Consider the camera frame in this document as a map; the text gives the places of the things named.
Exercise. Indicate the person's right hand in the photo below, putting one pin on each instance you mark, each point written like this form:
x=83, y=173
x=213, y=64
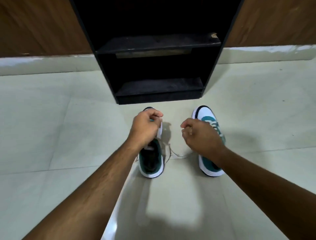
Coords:
x=203, y=139

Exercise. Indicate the person's left hand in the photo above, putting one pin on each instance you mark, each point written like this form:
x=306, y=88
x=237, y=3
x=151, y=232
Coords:
x=142, y=127

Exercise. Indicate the person's right fingers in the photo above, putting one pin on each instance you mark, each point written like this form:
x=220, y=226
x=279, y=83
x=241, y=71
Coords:
x=187, y=132

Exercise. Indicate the person's left fingers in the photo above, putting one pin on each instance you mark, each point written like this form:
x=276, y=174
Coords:
x=155, y=114

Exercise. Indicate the white and green sneaker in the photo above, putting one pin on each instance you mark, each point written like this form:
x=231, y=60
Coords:
x=150, y=160
x=206, y=113

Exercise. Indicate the person's left forearm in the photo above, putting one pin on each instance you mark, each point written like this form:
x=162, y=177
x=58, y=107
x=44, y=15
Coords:
x=93, y=188

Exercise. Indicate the person's right forearm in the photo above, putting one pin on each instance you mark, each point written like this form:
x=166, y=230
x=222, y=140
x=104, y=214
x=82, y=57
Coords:
x=266, y=192

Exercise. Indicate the black shelf board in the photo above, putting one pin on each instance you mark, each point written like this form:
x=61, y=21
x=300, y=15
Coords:
x=159, y=86
x=158, y=43

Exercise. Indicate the black open shelf unit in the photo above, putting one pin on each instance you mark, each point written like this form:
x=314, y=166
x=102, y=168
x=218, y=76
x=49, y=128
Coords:
x=158, y=66

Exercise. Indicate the white skirting board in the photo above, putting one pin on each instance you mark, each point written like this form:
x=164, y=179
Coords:
x=266, y=54
x=47, y=64

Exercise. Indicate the brown wooden panel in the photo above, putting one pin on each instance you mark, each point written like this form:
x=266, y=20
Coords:
x=274, y=22
x=42, y=27

